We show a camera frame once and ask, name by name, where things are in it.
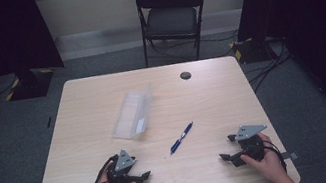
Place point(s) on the clear plastic box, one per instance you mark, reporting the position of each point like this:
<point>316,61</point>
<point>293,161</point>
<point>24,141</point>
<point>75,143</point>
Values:
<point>132,113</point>

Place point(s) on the black stand base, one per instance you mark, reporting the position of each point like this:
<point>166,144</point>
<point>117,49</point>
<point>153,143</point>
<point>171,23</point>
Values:
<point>31,84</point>

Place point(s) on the person's right hand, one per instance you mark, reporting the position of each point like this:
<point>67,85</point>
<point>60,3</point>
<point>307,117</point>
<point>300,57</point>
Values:
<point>270,165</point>

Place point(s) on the black folding chair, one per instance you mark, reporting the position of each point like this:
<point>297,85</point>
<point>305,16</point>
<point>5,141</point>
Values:
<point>171,19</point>

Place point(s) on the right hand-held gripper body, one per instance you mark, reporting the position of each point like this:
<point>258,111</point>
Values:
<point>250,131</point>

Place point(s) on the blue pen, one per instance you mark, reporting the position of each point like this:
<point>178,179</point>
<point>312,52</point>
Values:
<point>181,138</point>

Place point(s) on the black box with yellow tape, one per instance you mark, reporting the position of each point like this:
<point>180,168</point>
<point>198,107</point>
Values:
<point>250,50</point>

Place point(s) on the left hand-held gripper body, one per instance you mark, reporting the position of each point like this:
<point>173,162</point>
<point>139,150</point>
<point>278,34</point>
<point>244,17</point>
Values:
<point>124,160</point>

